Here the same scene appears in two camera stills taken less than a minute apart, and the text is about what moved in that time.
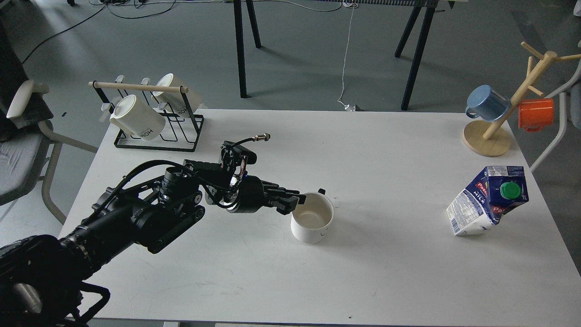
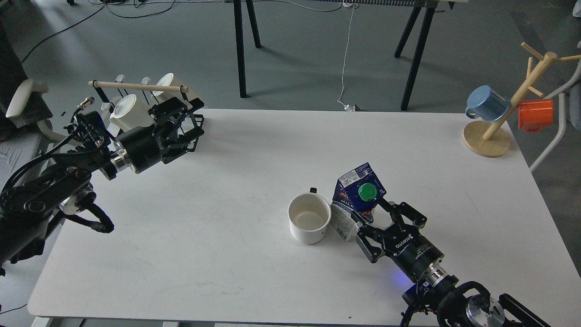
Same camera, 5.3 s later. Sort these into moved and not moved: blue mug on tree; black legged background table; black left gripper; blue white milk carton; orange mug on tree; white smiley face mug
Moved: blue white milk carton; black left gripper
Not moved: orange mug on tree; black legged background table; white smiley face mug; blue mug on tree
